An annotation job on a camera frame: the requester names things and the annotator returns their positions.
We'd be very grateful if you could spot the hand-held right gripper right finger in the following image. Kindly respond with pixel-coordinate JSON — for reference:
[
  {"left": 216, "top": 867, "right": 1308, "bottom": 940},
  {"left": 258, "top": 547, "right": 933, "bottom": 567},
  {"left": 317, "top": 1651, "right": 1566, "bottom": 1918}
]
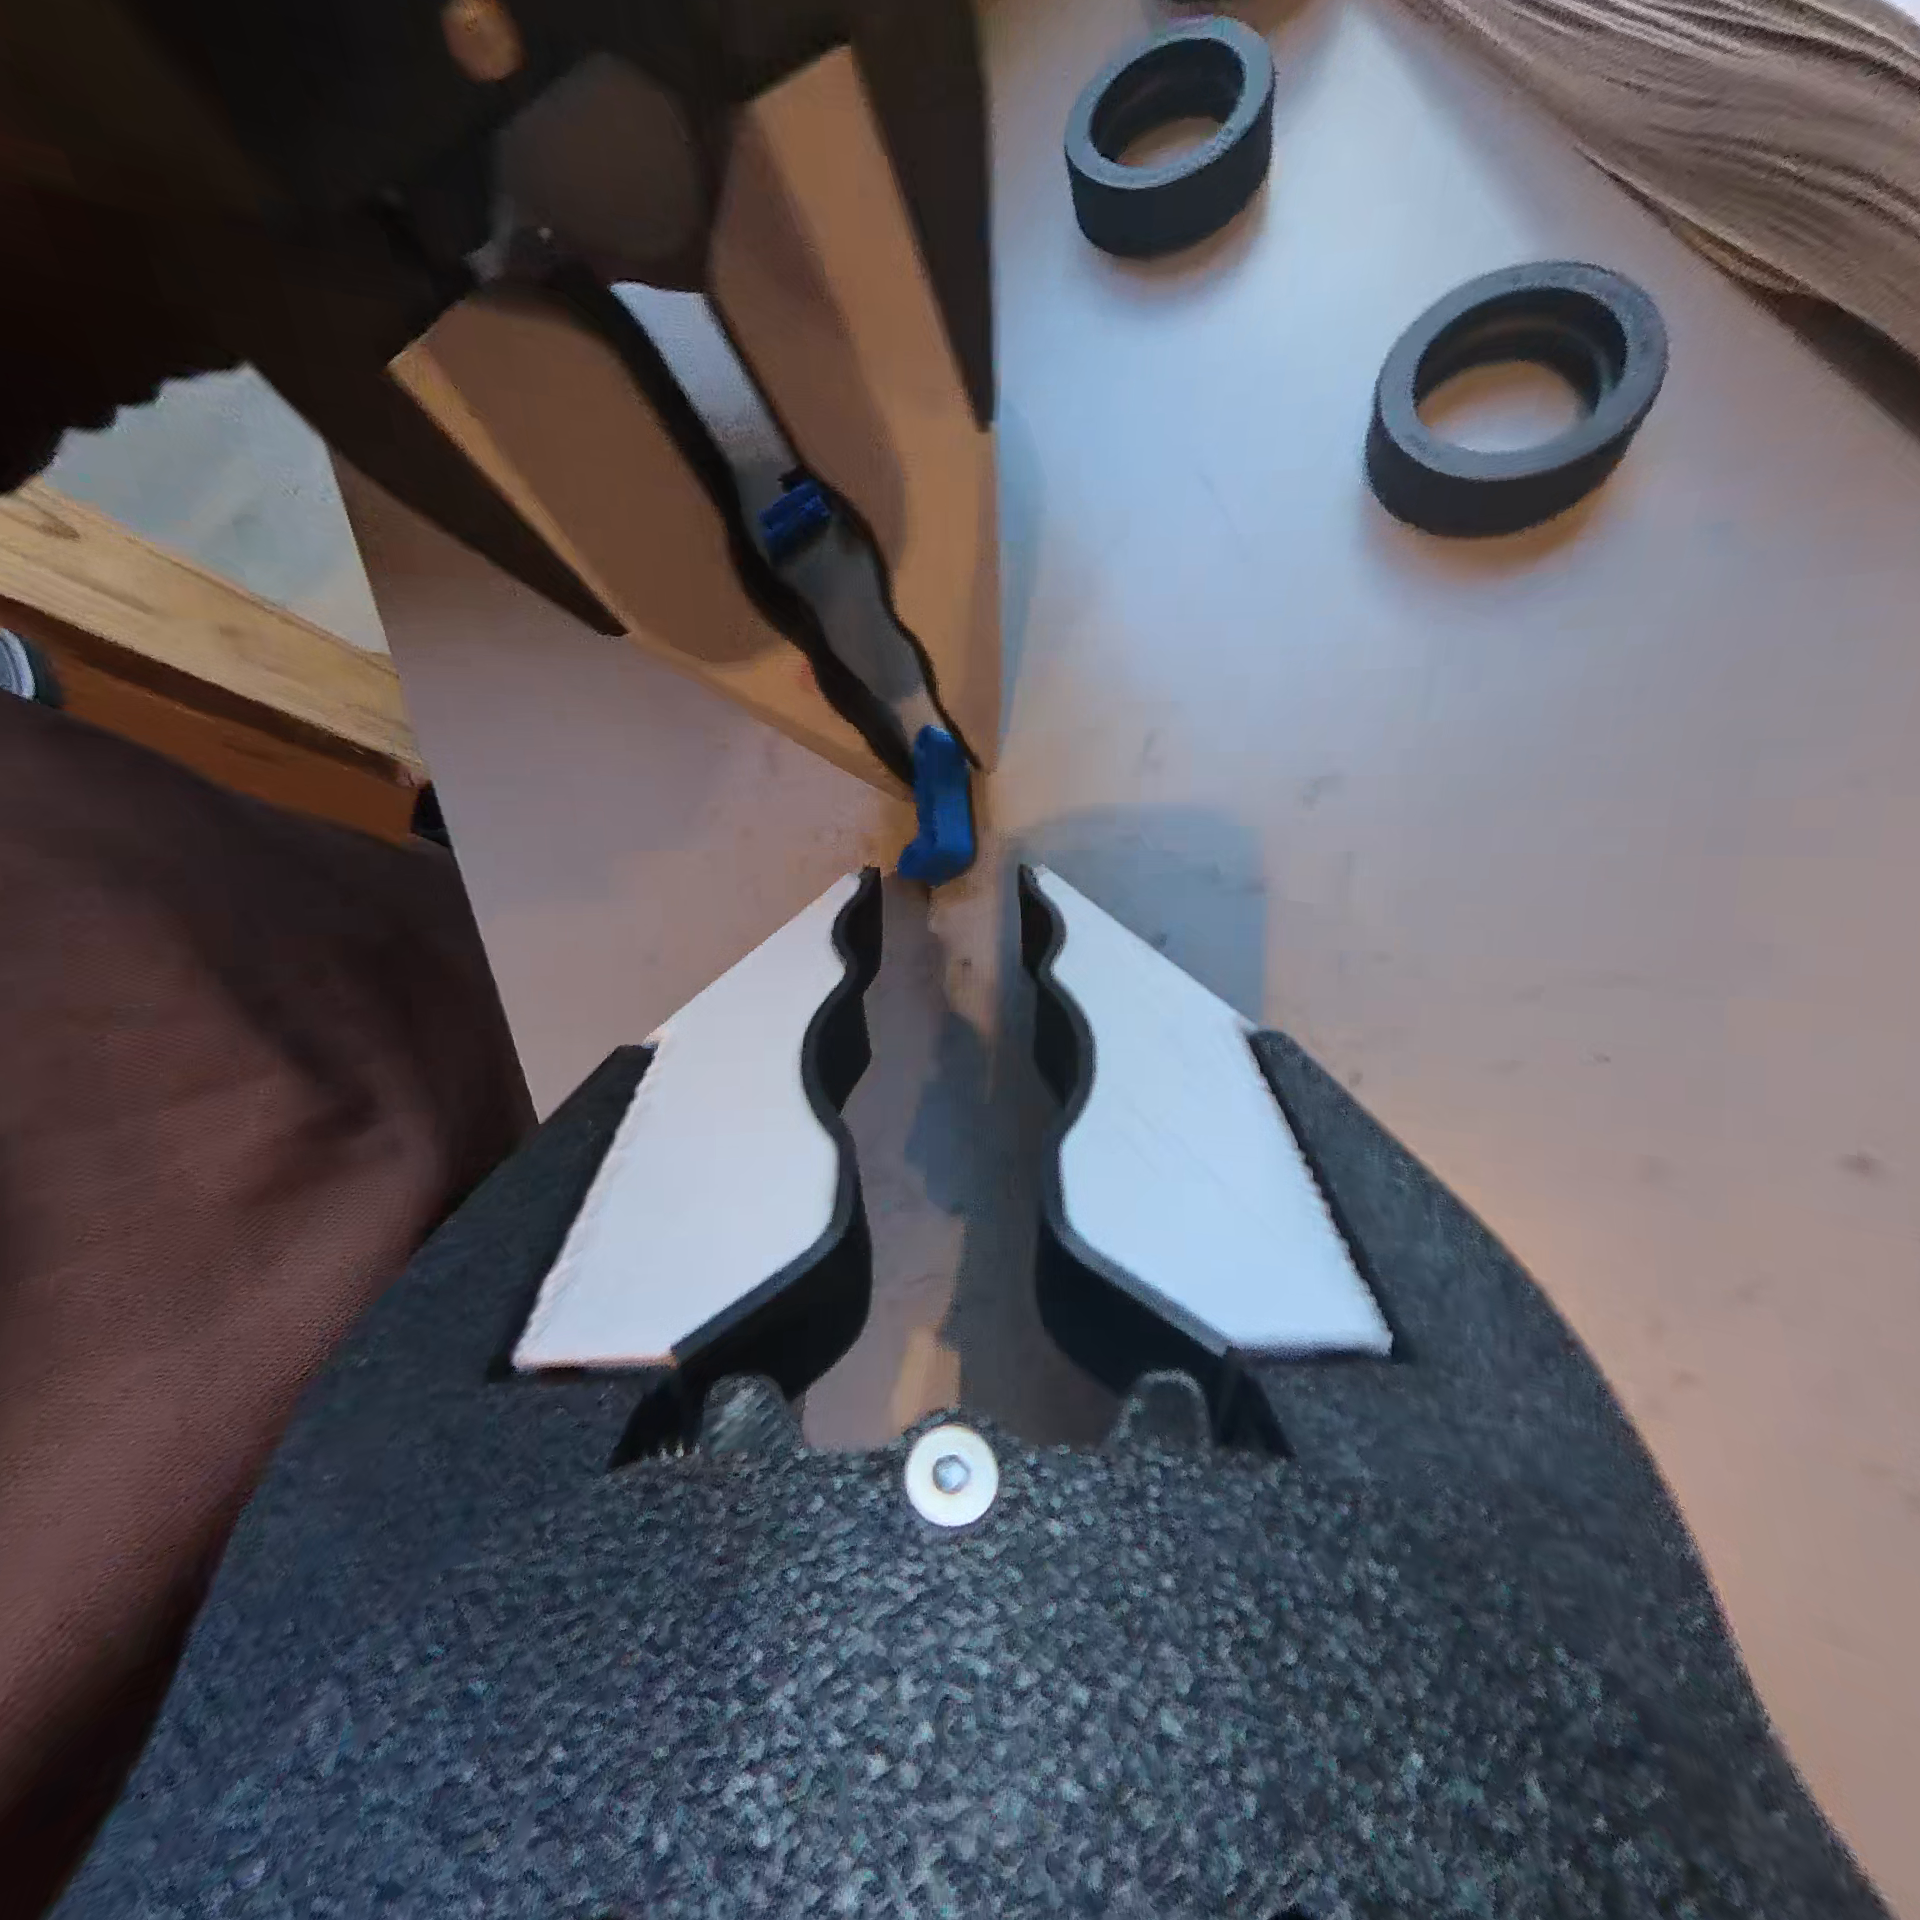
[{"left": 1016, "top": 867, "right": 1394, "bottom": 1459}]

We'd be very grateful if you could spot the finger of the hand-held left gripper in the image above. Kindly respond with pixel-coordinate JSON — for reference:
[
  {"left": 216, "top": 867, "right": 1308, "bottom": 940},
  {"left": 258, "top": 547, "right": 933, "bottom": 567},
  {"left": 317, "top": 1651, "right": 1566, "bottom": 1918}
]
[
  {"left": 707, "top": 42, "right": 1003, "bottom": 776},
  {"left": 388, "top": 282, "right": 920, "bottom": 799}
]

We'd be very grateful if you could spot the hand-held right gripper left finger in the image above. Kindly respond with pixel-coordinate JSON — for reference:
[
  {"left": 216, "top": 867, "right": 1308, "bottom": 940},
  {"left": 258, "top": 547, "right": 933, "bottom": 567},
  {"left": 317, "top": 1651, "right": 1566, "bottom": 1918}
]
[{"left": 510, "top": 867, "right": 889, "bottom": 1444}]

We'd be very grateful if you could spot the black rubber tyre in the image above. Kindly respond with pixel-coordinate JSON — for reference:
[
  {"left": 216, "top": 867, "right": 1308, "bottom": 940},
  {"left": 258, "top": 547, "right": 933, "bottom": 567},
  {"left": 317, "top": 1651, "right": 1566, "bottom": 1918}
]
[
  {"left": 1362, "top": 260, "right": 1670, "bottom": 540},
  {"left": 1062, "top": 14, "right": 1277, "bottom": 260}
]

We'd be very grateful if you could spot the blue L-shaped beam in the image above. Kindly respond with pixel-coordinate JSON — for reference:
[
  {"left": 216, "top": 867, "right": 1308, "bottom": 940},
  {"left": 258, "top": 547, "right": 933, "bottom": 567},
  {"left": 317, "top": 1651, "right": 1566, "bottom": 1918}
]
[{"left": 895, "top": 725, "right": 976, "bottom": 885}]

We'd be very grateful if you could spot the person's left forearm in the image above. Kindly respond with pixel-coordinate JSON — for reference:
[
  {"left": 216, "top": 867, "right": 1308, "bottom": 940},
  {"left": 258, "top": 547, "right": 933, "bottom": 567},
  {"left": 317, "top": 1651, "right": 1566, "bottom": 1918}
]
[{"left": 0, "top": 0, "right": 390, "bottom": 497}]

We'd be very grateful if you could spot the grey desk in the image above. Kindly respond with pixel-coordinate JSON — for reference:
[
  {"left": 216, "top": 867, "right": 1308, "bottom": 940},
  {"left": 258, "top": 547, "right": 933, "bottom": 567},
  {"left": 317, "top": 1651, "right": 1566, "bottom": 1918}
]
[{"left": 338, "top": 0, "right": 1920, "bottom": 1909}]

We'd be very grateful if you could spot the open instruction booklet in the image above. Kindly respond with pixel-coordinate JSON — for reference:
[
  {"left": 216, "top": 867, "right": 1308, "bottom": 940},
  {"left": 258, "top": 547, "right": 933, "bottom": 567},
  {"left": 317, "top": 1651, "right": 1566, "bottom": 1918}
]
[{"left": 1409, "top": 0, "right": 1920, "bottom": 370}]

